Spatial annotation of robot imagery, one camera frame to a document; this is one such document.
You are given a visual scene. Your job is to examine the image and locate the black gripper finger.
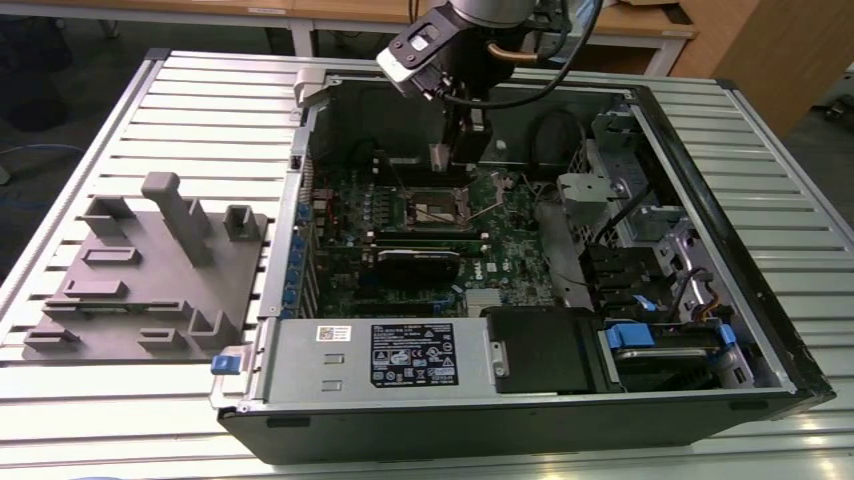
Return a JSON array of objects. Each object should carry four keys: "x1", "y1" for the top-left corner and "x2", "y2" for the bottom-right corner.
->
[{"x1": 444, "y1": 102, "x2": 496, "y2": 167}]

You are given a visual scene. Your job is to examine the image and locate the metal socket cover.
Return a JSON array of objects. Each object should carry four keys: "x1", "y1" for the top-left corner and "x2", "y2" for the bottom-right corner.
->
[{"x1": 464, "y1": 169, "x2": 503, "y2": 197}]

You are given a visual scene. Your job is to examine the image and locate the CPU socket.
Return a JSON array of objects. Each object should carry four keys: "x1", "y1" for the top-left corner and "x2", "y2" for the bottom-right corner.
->
[{"x1": 398, "y1": 185, "x2": 480, "y2": 235}]

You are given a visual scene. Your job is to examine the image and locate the black expansion slot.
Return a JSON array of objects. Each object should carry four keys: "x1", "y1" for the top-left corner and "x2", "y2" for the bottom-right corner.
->
[{"x1": 350, "y1": 298, "x2": 439, "y2": 319}]

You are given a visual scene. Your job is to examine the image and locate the green RAM stick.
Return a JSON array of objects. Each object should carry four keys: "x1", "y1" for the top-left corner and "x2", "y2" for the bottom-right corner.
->
[{"x1": 374, "y1": 238, "x2": 487, "y2": 255}]

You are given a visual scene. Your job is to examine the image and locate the green motherboard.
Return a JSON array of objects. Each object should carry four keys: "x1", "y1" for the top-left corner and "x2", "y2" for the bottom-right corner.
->
[{"x1": 310, "y1": 159, "x2": 568, "y2": 321}]

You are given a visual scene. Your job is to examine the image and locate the black graphics card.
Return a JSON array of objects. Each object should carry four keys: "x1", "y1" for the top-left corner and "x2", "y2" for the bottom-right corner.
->
[{"x1": 372, "y1": 248, "x2": 462, "y2": 289}]

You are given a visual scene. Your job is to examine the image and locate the silver chipset heatsink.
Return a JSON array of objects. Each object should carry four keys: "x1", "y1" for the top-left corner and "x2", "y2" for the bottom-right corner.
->
[{"x1": 464, "y1": 288, "x2": 503, "y2": 319}]

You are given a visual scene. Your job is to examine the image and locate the wooden cabinet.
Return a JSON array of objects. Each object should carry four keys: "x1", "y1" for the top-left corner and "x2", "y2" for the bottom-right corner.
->
[{"x1": 673, "y1": 0, "x2": 854, "y2": 139}]

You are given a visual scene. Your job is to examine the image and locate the blue disk carrier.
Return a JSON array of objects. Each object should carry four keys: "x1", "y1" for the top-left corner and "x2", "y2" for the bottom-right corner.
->
[{"x1": 603, "y1": 322, "x2": 659, "y2": 351}]

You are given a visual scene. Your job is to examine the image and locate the silver power supply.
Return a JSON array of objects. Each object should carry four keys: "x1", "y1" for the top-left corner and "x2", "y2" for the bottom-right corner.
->
[{"x1": 263, "y1": 317, "x2": 499, "y2": 401}]

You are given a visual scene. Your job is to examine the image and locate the silver hard disk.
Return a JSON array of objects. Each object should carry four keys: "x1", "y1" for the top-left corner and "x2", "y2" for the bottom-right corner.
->
[{"x1": 613, "y1": 347, "x2": 710, "y2": 392}]

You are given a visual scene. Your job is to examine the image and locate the grey parts rack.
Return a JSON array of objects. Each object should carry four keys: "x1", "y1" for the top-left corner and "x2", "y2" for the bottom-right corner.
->
[{"x1": 21, "y1": 172, "x2": 272, "y2": 362}]

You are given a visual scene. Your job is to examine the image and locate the black wheeled base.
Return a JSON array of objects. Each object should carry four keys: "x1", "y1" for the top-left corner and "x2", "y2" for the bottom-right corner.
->
[{"x1": 810, "y1": 67, "x2": 854, "y2": 124}]

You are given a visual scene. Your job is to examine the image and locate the black PC case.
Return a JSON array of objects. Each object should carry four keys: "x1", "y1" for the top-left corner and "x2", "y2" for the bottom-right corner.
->
[{"x1": 208, "y1": 67, "x2": 837, "y2": 466}]

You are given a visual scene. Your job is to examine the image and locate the black office chair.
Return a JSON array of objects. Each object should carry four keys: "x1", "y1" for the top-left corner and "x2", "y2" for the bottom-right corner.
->
[{"x1": 0, "y1": 14, "x2": 75, "y2": 134}]

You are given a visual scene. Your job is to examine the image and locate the copper cable fitting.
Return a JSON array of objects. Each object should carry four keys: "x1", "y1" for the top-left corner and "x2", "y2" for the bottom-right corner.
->
[{"x1": 486, "y1": 42, "x2": 536, "y2": 65}]

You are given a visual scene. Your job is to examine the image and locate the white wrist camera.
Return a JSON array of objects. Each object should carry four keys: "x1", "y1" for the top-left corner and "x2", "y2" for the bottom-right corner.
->
[{"x1": 375, "y1": 9, "x2": 462, "y2": 101}]

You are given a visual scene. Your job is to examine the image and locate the black camera cable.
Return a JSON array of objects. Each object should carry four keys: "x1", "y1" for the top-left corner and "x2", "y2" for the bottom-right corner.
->
[{"x1": 456, "y1": 0, "x2": 607, "y2": 109}]

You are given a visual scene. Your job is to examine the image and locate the grey drive bay bracket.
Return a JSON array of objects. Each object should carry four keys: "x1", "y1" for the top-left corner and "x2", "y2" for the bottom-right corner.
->
[{"x1": 556, "y1": 172, "x2": 633, "y2": 224}]

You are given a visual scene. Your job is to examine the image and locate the black drive cable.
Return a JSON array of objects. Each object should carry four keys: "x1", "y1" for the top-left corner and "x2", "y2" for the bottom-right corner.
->
[{"x1": 595, "y1": 174, "x2": 654, "y2": 247}]

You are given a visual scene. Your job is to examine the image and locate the wooden desk white frame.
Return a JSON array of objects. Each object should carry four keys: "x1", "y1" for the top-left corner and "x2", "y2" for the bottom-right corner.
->
[
  {"x1": 310, "y1": 0, "x2": 701, "y2": 76},
  {"x1": 0, "y1": 0, "x2": 315, "y2": 56}
]

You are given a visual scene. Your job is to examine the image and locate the thin black wire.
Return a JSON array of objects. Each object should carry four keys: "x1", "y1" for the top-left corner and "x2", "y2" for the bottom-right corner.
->
[{"x1": 671, "y1": 267, "x2": 717, "y2": 321}]

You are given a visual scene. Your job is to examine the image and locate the blue floor cable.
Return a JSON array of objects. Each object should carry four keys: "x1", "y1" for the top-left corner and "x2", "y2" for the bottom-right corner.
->
[{"x1": 0, "y1": 142, "x2": 85, "y2": 161}]

